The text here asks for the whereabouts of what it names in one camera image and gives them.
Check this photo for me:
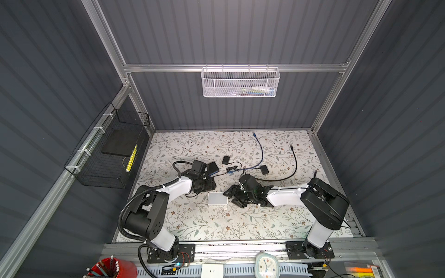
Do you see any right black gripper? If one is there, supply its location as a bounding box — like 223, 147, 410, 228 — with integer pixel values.
222, 184, 255, 207

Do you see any white network switch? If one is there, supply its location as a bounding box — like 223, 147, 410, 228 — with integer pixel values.
207, 192, 228, 206

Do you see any small black power adapter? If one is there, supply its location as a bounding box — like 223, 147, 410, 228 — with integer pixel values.
260, 165, 269, 175

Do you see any black ethernet cable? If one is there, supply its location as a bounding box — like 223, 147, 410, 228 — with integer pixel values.
255, 145, 299, 183

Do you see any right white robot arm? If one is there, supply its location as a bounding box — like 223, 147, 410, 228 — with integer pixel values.
223, 174, 350, 251

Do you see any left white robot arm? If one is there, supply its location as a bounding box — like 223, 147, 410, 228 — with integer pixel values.
118, 160, 220, 258

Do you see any large black power adapter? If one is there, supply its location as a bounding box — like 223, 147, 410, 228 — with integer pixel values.
222, 155, 230, 165

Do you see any yellow striped item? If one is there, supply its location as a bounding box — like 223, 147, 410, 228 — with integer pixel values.
126, 145, 137, 173

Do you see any white desk clock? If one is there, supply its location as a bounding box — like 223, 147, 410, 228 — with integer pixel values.
254, 253, 280, 278

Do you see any white power socket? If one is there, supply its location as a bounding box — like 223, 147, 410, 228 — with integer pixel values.
201, 264, 224, 278

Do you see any black box in basket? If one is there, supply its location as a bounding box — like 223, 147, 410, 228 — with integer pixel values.
101, 130, 139, 157

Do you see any red pen cup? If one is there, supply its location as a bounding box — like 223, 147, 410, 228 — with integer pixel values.
83, 256, 137, 278

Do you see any blue ethernet cable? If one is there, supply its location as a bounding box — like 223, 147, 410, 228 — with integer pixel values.
227, 133, 265, 173

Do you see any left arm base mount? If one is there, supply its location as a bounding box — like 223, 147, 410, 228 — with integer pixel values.
147, 243, 196, 264

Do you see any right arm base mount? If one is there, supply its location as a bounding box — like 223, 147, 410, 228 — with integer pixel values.
285, 240, 335, 259

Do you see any black wire basket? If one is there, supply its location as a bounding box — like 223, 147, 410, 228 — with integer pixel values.
65, 103, 151, 189

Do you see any white wire mesh basket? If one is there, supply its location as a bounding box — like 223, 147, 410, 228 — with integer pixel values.
200, 67, 280, 98

